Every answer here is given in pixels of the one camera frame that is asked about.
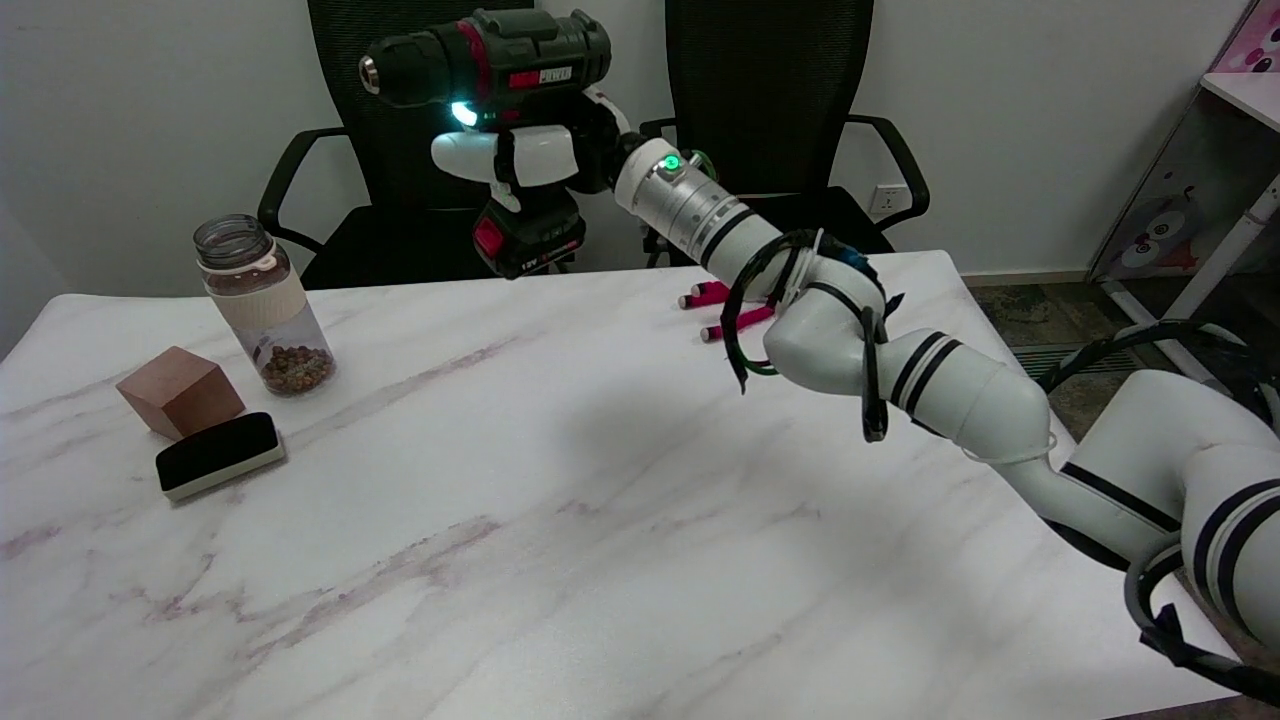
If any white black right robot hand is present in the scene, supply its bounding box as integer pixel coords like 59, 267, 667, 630
430, 85, 643, 213

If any dark green red power screwdriver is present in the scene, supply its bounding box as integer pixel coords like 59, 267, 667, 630
358, 8, 613, 279

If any black mesh office chair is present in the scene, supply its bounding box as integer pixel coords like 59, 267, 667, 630
640, 0, 931, 269
258, 0, 576, 291

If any pink flexible mini tripod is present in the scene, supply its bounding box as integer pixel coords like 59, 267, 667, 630
678, 280, 777, 344

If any glass jar with brown contents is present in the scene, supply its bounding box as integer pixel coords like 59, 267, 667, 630
193, 214, 337, 397

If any brown wooden cube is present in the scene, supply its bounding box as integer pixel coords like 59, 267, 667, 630
116, 346, 246, 441

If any black white board eraser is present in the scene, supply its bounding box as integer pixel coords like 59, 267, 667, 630
155, 412, 287, 503

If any dark floor vent grille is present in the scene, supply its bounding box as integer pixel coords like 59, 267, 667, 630
1010, 343, 1149, 379

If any white desk with cartoon panel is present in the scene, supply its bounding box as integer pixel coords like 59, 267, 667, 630
1090, 72, 1280, 389

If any pink picture board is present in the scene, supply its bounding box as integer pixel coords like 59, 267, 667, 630
1212, 0, 1280, 73

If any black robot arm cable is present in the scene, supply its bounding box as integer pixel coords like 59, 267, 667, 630
720, 228, 1280, 703

